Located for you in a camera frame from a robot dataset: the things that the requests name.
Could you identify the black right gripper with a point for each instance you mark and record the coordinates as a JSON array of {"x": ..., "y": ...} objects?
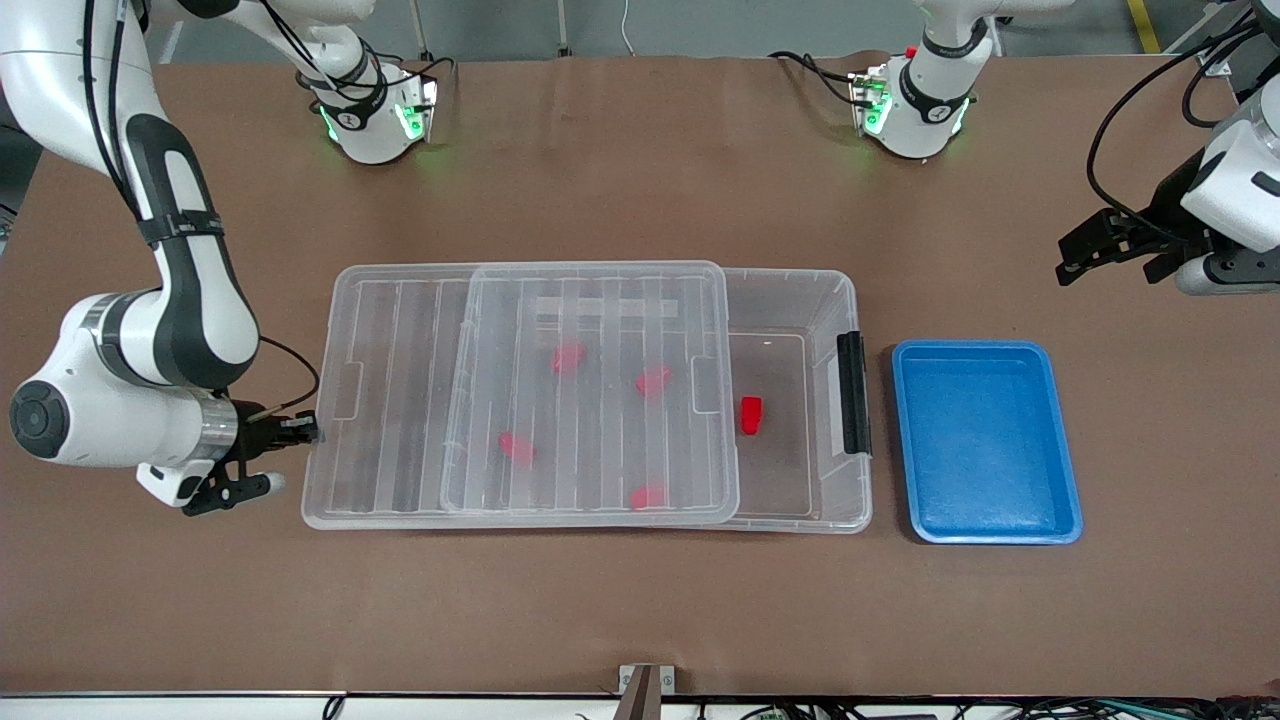
[{"x": 256, "y": 435}]

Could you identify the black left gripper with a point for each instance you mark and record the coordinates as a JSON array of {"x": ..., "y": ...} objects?
[{"x": 1163, "y": 214}]

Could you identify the clear plastic box lid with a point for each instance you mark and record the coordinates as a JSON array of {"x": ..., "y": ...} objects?
[{"x": 400, "y": 400}]

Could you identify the red block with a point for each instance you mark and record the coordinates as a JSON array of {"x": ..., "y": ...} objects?
[
  {"x": 517, "y": 446},
  {"x": 648, "y": 497},
  {"x": 653, "y": 380},
  {"x": 751, "y": 415},
  {"x": 568, "y": 358}
]

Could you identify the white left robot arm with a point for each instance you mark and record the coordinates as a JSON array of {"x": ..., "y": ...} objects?
[{"x": 1240, "y": 170}]

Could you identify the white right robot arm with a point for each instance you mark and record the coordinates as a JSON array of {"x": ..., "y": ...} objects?
[{"x": 120, "y": 420}]

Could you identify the black box latch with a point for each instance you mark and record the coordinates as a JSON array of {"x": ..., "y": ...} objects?
[{"x": 853, "y": 395}]

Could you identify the clear plastic storage box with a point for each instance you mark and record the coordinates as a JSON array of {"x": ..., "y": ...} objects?
[{"x": 790, "y": 480}]

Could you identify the blue plastic tray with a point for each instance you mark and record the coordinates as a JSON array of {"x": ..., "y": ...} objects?
[{"x": 985, "y": 440}]

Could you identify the silver base connector plate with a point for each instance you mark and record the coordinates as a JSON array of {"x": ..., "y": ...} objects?
[
  {"x": 862, "y": 95},
  {"x": 428, "y": 100}
]

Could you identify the metal stand leg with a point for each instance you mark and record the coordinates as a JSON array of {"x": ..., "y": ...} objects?
[
  {"x": 562, "y": 25},
  {"x": 418, "y": 30}
]

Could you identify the metal table edge bracket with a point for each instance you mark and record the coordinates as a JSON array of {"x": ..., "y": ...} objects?
[{"x": 645, "y": 690}]

